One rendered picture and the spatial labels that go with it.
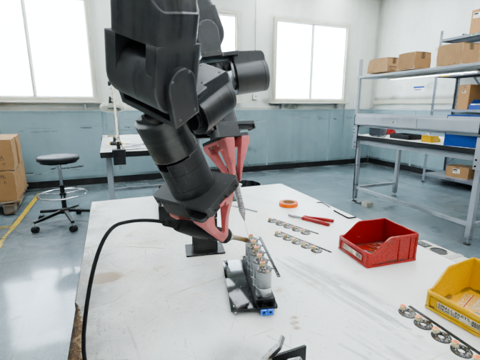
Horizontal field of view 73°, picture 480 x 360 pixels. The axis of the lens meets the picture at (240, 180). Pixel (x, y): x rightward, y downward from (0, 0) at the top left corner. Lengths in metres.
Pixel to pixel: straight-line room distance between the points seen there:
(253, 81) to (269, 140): 4.86
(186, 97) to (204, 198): 0.13
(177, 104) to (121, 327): 0.34
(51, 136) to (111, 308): 4.39
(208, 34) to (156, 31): 0.28
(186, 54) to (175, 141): 0.09
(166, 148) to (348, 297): 0.39
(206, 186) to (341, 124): 5.85
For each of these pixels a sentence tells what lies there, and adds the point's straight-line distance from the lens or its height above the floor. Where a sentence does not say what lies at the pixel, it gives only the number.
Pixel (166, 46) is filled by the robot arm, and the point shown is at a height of 1.11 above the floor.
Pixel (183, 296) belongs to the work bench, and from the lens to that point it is 0.58.
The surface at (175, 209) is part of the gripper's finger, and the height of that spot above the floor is 0.93.
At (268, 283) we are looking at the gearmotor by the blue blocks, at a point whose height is 0.79.
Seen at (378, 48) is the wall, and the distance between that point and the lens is 6.71.
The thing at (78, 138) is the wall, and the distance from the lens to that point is 4.85.
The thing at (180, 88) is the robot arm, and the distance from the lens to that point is 0.32.
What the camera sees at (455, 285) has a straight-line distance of 0.66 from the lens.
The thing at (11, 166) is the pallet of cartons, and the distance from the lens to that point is 3.88.
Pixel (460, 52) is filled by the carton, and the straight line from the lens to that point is 3.10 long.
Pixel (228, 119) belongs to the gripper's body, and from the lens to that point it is 0.55.
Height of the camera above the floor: 1.06
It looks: 13 degrees down
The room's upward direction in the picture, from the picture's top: straight up
